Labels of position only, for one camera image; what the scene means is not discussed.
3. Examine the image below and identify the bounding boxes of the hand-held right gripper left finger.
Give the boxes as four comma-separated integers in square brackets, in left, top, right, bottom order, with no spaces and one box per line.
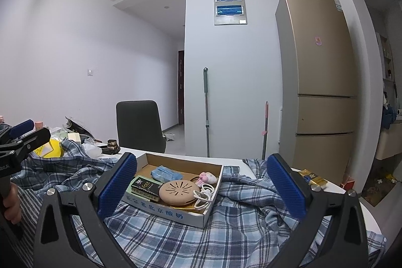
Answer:
[33,152,138,268]

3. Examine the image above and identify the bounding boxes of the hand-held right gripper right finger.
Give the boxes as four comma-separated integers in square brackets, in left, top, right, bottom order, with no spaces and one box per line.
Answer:
[266,153,369,268]

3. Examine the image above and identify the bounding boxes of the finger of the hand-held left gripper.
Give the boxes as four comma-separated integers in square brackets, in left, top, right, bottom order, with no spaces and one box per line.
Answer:
[0,119,35,143]
[0,128,51,162]

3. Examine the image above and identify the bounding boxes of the black packet with green print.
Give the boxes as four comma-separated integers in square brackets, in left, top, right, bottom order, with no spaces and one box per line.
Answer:
[130,176,162,202]

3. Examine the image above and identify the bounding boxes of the blue tissue pack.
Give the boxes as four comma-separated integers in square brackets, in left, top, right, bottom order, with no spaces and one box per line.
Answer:
[151,165,183,183]

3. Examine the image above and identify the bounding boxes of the round beige slotted case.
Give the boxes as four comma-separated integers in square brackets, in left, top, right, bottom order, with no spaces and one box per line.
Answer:
[159,179,202,206]

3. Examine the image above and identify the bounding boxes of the cardboard box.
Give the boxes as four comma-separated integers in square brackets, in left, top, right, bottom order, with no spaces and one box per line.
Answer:
[122,152,224,228]

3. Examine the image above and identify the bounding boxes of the white cable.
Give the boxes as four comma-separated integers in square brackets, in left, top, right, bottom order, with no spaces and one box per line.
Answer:
[192,183,216,209]

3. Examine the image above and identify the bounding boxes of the person's left hand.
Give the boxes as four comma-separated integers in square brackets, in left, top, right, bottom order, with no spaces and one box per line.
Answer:
[3,189,22,225]

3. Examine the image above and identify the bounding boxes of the yellow packet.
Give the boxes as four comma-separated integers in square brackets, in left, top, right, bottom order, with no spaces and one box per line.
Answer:
[34,138,63,158]

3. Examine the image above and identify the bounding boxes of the gold black cigarette pack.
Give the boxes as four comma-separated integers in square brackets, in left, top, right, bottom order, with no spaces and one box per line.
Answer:
[298,169,329,187]

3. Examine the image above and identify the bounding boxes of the white plastic bag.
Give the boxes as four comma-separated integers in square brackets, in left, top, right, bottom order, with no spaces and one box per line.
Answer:
[82,139,103,157]

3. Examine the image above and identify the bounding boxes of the small red box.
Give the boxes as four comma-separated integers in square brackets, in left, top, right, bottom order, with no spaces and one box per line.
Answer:
[341,175,355,191]

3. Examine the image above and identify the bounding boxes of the dark office chair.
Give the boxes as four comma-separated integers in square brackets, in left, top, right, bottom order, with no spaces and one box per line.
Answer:
[116,100,166,154]

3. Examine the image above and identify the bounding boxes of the blue plaid shirt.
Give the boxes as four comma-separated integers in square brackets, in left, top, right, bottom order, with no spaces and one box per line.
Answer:
[9,139,387,268]

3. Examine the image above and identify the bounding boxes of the gold refrigerator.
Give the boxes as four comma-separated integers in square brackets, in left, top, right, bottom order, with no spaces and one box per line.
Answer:
[275,0,360,185]

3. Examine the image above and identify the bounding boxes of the beige sink cabinet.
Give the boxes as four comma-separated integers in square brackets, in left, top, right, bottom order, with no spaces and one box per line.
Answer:
[377,117,402,162]

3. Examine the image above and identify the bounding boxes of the dark wooden door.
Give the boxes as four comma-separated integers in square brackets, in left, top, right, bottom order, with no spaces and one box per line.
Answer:
[177,50,185,126]

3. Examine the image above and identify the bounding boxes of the grey electrical panel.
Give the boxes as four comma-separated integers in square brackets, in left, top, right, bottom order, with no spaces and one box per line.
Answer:
[213,0,248,26]

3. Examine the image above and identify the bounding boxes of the pink broom handle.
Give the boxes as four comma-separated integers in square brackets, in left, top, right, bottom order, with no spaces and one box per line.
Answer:
[261,101,269,160]

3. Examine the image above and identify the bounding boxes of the wall shelf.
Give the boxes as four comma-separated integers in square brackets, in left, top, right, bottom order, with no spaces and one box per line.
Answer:
[377,32,396,80]

